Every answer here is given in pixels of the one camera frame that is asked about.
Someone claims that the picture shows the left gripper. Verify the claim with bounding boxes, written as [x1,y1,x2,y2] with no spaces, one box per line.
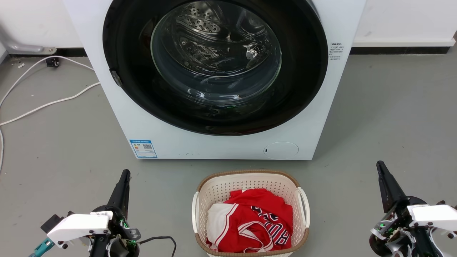
[89,170,141,257]

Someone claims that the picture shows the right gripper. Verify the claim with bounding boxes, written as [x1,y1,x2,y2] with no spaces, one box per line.
[369,161,445,257]

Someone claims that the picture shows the white perforated laundry basket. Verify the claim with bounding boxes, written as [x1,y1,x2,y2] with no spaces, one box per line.
[192,170,311,257]

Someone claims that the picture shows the blue energy label sticker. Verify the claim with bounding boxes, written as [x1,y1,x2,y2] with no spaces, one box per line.
[129,139,158,158]

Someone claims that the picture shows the white front-load washing machine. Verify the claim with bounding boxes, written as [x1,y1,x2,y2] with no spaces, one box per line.
[64,0,366,160]

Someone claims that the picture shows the white garment with red trim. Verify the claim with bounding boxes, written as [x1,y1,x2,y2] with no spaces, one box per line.
[206,203,240,249]

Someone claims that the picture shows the round white filter cover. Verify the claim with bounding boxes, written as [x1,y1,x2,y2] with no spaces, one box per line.
[263,142,300,160]

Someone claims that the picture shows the red sports jersey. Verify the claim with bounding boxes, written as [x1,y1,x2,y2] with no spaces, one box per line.
[206,188,294,253]

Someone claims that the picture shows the black round washer door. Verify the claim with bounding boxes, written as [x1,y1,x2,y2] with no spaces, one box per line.
[102,0,329,136]

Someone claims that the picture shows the small printed text sticker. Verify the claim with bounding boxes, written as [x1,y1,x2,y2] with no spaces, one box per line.
[328,42,345,61]

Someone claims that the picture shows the steel washer drum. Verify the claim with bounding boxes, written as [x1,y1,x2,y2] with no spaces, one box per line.
[153,0,282,78]

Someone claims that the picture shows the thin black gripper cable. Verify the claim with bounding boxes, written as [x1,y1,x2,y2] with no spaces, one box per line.
[137,236,177,257]

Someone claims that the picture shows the teal cable connector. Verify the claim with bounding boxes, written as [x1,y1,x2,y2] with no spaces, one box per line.
[29,238,55,257]

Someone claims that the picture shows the white floor cable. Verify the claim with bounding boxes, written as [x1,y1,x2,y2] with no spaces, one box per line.
[0,82,101,172]
[0,55,95,107]

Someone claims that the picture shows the grey wall pipe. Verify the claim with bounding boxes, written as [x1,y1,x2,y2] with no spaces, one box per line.
[0,24,57,55]

